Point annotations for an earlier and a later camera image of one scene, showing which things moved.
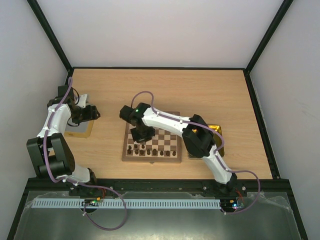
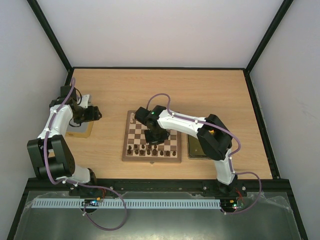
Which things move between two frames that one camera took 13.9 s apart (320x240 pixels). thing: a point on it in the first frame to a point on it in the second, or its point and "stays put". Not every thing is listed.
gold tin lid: (82, 130) stays put
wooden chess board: (165, 146) stays put
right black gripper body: (142, 135) to (155, 136)
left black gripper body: (82, 116) stays put
